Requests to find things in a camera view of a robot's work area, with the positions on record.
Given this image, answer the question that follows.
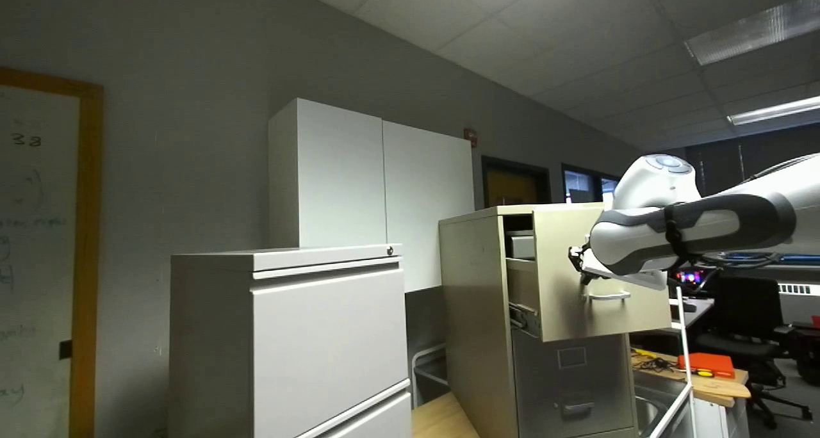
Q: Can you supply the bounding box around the beige open drawer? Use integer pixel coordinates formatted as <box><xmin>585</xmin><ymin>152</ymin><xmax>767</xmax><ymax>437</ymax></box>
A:
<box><xmin>503</xmin><ymin>204</ymin><xmax>673</xmax><ymax>343</ymax></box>

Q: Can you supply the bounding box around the beige closed drawer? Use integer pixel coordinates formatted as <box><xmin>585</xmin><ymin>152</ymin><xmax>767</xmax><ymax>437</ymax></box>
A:
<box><xmin>511</xmin><ymin>328</ymin><xmax>639</xmax><ymax>437</ymax></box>

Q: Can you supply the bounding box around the large grey cabinet drawer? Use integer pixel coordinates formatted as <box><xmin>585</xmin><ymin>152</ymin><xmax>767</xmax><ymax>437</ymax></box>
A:
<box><xmin>251</xmin><ymin>263</ymin><xmax>411</xmax><ymax>438</ymax></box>

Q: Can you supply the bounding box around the dark framed window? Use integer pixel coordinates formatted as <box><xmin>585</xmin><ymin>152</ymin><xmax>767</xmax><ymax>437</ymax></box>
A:
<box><xmin>561</xmin><ymin>163</ymin><xmax>621</xmax><ymax>206</ymax></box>

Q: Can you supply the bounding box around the screen with coloured lights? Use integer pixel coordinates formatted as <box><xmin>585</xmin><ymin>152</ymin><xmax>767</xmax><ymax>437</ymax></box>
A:
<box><xmin>668</xmin><ymin>267</ymin><xmax>708</xmax><ymax>293</ymax></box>

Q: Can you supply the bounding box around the beige metal filing cabinet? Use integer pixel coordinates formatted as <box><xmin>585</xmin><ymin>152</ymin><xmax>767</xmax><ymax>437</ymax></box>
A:
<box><xmin>438</xmin><ymin>202</ymin><xmax>673</xmax><ymax>438</ymax></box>

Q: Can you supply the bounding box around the orange flat case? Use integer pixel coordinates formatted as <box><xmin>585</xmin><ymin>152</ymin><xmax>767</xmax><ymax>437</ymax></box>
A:
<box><xmin>677</xmin><ymin>352</ymin><xmax>736</xmax><ymax>380</ymax></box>

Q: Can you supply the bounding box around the steel sink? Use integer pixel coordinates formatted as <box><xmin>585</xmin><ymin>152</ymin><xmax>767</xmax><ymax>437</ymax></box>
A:
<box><xmin>633</xmin><ymin>384</ymin><xmax>694</xmax><ymax>438</ymax></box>

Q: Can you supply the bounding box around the black office chair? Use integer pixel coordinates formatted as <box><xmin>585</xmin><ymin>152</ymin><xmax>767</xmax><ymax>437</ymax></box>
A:
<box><xmin>694</xmin><ymin>273</ymin><xmax>816</xmax><ymax>430</ymax></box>

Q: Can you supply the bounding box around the wooden board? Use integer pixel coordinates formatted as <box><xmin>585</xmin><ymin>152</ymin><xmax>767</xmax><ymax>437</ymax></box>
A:
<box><xmin>630</xmin><ymin>347</ymin><xmax>751</xmax><ymax>409</ymax></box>

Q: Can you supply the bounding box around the narrow ceiling light strip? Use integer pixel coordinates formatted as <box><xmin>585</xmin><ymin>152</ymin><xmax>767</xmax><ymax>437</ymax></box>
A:
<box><xmin>726</xmin><ymin>95</ymin><xmax>820</xmax><ymax>127</ymax></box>

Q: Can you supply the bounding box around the tall white cabinet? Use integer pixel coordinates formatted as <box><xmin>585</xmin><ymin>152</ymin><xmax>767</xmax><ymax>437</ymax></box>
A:
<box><xmin>267</xmin><ymin>97</ymin><xmax>477</xmax><ymax>293</ymax></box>

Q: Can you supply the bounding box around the wide ceiling light panel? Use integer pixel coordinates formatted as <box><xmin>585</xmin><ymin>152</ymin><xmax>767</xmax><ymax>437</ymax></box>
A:
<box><xmin>684</xmin><ymin>0</ymin><xmax>820</xmax><ymax>67</ymax></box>

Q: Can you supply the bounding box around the grey lateral file cabinet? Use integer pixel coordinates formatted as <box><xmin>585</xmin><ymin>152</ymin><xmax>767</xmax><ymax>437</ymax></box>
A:
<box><xmin>169</xmin><ymin>244</ymin><xmax>414</xmax><ymax>438</ymax></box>

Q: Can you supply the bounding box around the wooden door with dark frame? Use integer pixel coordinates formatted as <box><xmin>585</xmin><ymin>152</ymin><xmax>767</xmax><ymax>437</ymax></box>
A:
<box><xmin>481</xmin><ymin>156</ymin><xmax>552</xmax><ymax>210</ymax></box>

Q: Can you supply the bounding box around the dark drawer handle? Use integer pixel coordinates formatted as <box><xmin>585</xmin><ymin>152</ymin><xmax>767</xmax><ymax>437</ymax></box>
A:
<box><xmin>560</xmin><ymin>400</ymin><xmax>596</xmax><ymax>420</ymax></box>

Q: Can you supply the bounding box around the white metal frame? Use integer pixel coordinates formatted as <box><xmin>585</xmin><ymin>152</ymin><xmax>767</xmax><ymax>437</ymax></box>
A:
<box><xmin>646</xmin><ymin>284</ymin><xmax>700</xmax><ymax>438</ymax></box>

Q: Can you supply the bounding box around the white tube frame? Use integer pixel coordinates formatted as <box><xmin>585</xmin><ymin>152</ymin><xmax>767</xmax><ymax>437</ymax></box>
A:
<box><xmin>410</xmin><ymin>342</ymin><xmax>449</xmax><ymax>408</ymax></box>

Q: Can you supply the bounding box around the white wall heater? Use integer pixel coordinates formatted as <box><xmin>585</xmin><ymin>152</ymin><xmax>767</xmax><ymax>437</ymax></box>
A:
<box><xmin>777</xmin><ymin>282</ymin><xmax>820</xmax><ymax>327</ymax></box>

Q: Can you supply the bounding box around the whiteboard with wooden frame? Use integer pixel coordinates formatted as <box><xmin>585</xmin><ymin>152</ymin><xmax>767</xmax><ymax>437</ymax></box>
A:
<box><xmin>0</xmin><ymin>66</ymin><xmax>105</xmax><ymax>438</ymax></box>

